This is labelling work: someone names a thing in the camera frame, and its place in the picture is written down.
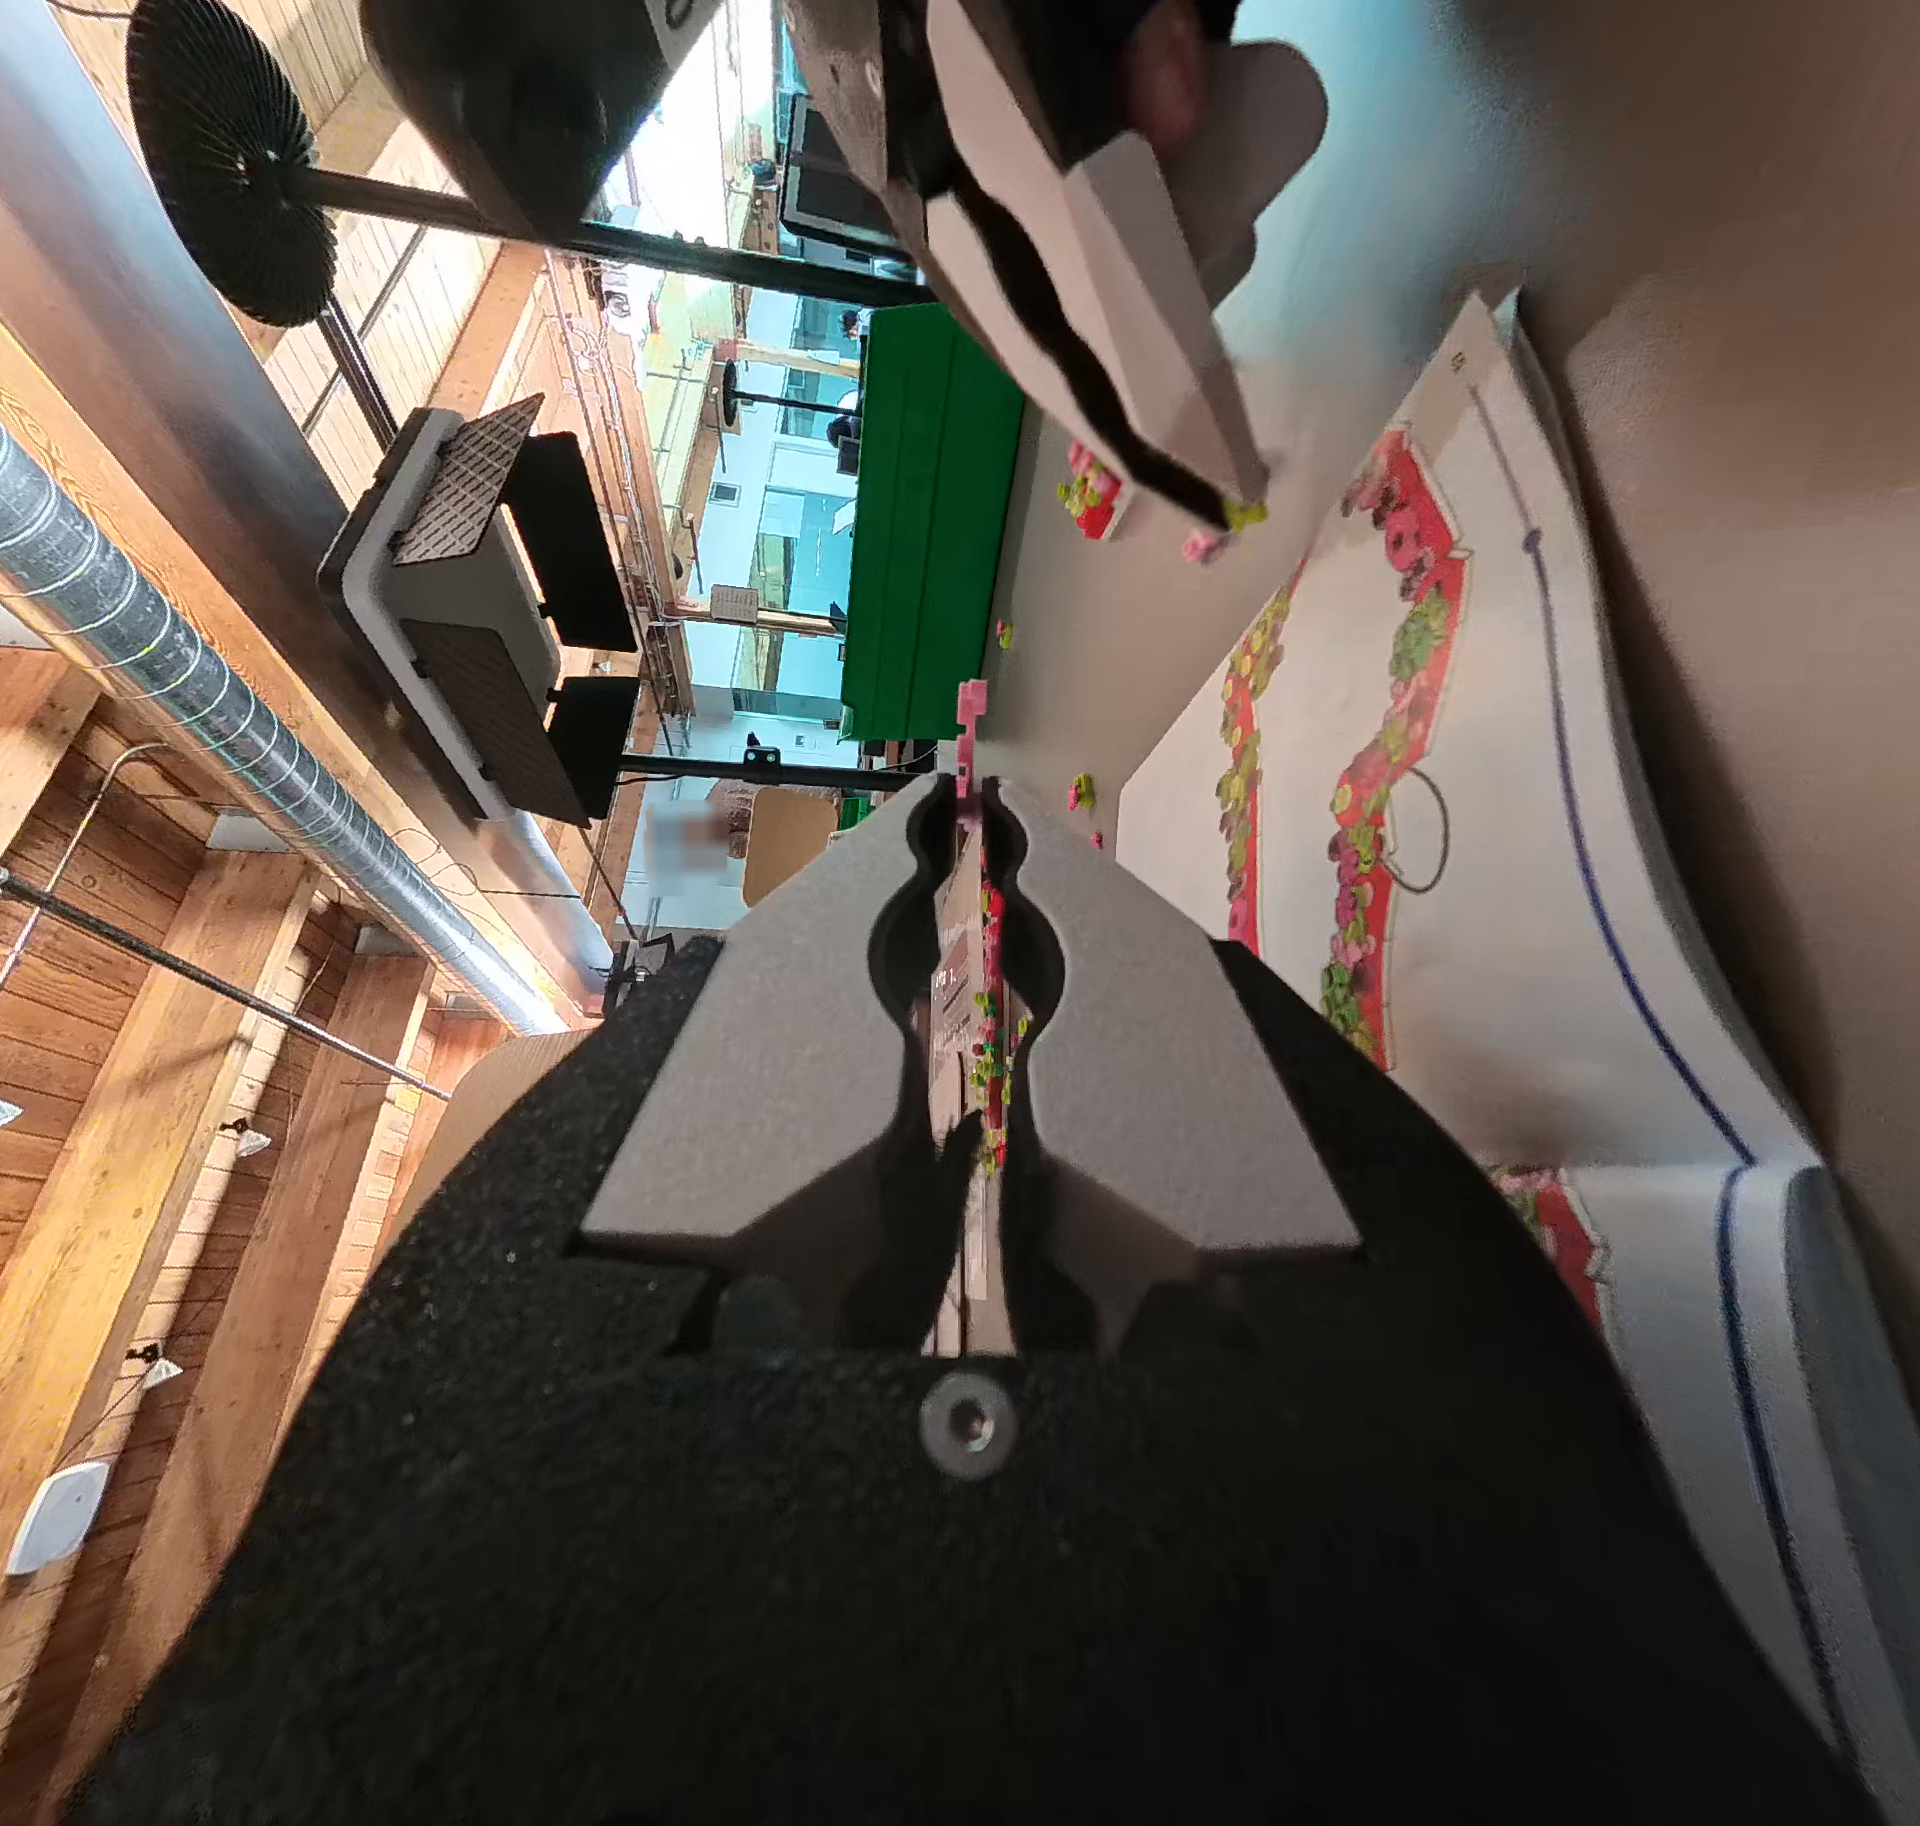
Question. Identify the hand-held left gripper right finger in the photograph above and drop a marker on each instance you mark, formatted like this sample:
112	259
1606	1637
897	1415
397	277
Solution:
1171	1090

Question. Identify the thin black rod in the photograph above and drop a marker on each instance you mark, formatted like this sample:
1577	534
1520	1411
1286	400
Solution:
225	988

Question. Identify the black computer monitor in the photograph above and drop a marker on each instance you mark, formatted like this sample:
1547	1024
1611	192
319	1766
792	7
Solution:
841	192

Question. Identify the black flat panel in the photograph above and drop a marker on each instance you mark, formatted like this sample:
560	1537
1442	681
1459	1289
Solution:
578	549
599	746

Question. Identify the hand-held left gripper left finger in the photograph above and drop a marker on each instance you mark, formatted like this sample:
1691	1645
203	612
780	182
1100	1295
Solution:
780	1076

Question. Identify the thick black pole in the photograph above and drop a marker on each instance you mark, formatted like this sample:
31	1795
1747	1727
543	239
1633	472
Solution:
749	262

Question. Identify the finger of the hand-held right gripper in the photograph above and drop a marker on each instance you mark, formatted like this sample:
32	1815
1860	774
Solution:
1155	294
1019	328

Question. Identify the black ribbed round disc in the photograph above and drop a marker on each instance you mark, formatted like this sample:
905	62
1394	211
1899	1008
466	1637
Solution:
225	133

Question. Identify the person's right hand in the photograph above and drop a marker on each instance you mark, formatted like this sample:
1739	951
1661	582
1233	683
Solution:
1176	65

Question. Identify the wooden chair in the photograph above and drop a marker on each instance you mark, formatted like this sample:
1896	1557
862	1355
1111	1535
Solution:
787	846

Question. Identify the small paper sign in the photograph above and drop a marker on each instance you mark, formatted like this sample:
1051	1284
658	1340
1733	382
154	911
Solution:
733	604

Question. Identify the pink lego assembly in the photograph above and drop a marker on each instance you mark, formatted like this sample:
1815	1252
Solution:
972	746

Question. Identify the white ceiling unit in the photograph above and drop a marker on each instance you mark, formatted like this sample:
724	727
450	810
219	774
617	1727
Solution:
450	612

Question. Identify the white spot light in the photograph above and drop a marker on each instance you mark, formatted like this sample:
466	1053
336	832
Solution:
156	1368
254	1142

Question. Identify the black pole with clamp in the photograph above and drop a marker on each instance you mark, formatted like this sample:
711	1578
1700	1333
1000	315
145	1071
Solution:
703	769

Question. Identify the silver ventilation duct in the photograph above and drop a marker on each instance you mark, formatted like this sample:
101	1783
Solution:
225	715

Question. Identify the green plastic bin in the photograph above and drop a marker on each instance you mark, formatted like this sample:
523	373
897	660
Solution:
929	537

